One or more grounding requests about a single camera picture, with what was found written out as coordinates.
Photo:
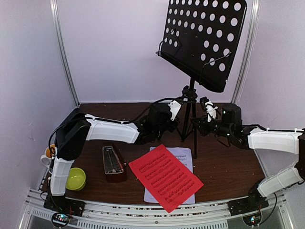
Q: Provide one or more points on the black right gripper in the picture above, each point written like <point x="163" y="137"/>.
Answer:
<point x="203" y="128"/>

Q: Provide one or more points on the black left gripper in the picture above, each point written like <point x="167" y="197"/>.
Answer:
<point x="174" y="127"/>

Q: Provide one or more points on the black perforated music stand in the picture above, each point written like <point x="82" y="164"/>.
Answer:
<point x="201" y="38"/>

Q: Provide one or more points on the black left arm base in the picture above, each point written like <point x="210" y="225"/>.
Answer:
<point x="64" y="205"/>

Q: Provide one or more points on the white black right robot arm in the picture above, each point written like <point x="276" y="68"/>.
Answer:
<point x="256" y="137"/>

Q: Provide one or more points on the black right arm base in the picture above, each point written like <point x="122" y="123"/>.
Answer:
<point x="253" y="202"/>

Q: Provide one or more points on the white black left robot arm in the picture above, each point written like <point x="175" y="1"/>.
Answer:
<point x="78" y="128"/>

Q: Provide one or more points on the white sheet music page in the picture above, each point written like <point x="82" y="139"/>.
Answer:
<point x="184" y="155"/>

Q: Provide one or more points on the red sheet music page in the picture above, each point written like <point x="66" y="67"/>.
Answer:
<point x="169" y="181"/>

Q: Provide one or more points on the brown wooden metronome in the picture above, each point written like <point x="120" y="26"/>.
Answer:
<point x="115" y="168"/>

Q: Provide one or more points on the lime green bowl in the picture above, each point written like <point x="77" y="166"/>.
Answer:
<point x="76" y="180"/>

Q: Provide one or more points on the patterned mug yellow inside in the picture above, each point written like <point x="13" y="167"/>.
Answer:
<point x="48" y="155"/>

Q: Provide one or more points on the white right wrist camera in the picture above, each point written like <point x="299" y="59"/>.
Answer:
<point x="209" y="107"/>

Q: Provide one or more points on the aluminium front rail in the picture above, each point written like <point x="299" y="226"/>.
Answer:
<point x="206" y="215"/>

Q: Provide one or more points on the right aluminium frame post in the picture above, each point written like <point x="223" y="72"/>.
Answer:
<point x="249" y="45"/>

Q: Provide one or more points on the aluminium frame post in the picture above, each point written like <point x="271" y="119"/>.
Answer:
<point x="63" y="55"/>
<point x="249" y="45"/>

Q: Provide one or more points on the left aluminium frame post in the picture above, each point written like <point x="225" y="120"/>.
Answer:
<point x="63" y="55"/>

